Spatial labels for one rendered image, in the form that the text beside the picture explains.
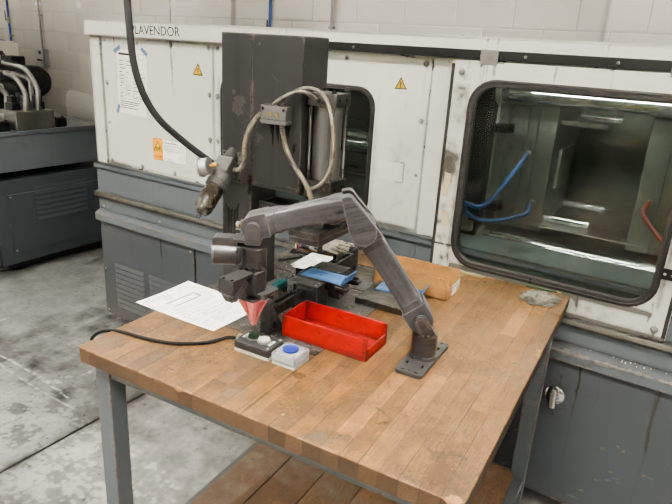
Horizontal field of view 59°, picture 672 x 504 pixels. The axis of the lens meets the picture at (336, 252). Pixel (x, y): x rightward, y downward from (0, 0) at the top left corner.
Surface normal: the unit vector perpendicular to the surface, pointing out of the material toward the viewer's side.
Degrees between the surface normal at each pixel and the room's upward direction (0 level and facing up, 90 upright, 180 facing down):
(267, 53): 90
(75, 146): 90
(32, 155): 90
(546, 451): 90
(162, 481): 0
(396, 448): 0
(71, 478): 0
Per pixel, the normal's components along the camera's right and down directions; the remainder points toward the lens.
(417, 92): -0.54, 0.25
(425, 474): 0.06, -0.94
